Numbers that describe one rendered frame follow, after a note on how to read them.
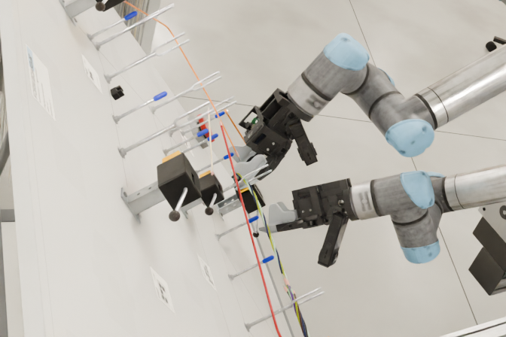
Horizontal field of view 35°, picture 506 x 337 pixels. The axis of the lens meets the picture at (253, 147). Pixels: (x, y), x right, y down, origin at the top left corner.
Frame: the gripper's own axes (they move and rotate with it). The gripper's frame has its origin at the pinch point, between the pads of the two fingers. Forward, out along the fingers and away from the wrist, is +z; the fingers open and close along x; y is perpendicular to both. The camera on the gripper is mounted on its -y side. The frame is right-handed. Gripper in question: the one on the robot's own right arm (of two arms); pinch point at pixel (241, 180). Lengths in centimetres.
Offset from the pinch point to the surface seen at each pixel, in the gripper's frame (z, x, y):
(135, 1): 3, -69, 14
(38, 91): -18, 41, 57
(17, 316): 53, 0, 18
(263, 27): 40, -263, -126
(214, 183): -8.9, 23.4, 19.8
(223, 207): 6.8, 0.8, -0.7
